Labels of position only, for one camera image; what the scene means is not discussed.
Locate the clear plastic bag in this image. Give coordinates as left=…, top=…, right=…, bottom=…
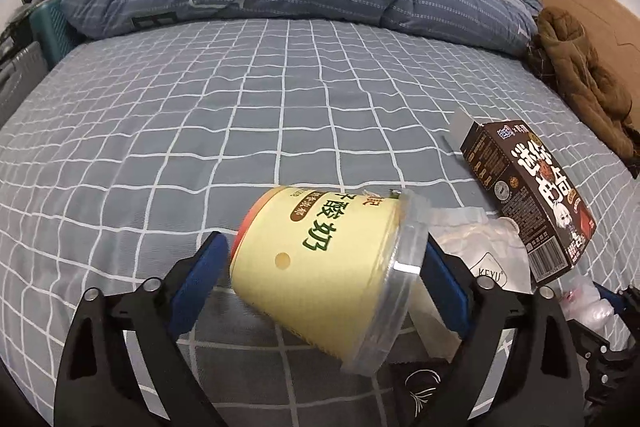
left=560, top=274, right=614, bottom=334

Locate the white cotton pad pouch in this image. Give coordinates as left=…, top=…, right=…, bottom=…
left=409, top=207, right=532, bottom=361

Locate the dark brown chocolate snack box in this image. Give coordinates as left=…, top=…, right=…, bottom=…
left=451, top=120, right=597, bottom=284

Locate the yellow yogurt cup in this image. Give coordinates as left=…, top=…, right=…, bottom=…
left=230, top=186, right=431, bottom=376

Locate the black foil sachet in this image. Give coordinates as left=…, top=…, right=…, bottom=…
left=388, top=359, right=450, bottom=426

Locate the grey checked bed sheet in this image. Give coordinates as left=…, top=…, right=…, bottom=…
left=1, top=20, right=639, bottom=419

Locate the grey suitcase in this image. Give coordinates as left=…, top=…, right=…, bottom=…
left=0, top=41, right=49, bottom=127

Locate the brown fleece jacket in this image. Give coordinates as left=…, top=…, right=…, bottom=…
left=526, top=6, right=639, bottom=178

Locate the wooden headboard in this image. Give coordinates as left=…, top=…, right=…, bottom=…
left=542, top=0, right=640, bottom=120

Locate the teal plastic stool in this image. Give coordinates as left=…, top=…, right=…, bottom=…
left=28, top=0, right=85, bottom=69

